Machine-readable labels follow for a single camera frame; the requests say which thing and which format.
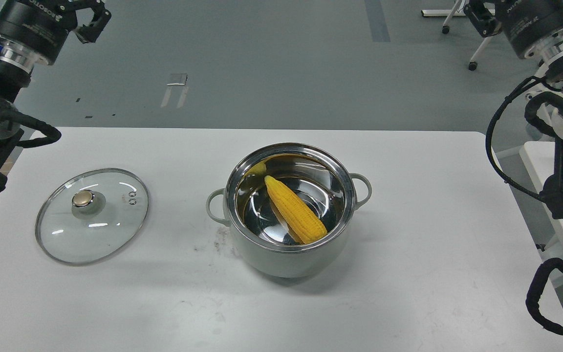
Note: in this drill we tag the glass pot lid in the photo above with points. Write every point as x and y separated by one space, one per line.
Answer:
91 216

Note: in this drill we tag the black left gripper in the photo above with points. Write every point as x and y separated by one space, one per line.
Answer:
42 27

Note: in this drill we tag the yellow corn cob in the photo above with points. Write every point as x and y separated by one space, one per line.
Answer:
304 223

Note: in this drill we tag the white rolling chair base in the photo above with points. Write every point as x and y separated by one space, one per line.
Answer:
453 17

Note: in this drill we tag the white side table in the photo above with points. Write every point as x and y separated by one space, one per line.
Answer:
555 195

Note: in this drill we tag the grey-green cooking pot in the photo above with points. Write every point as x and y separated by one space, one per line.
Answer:
260 234

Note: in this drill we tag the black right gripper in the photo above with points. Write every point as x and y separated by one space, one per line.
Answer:
524 22

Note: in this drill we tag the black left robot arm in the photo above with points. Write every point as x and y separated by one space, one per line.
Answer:
16 66

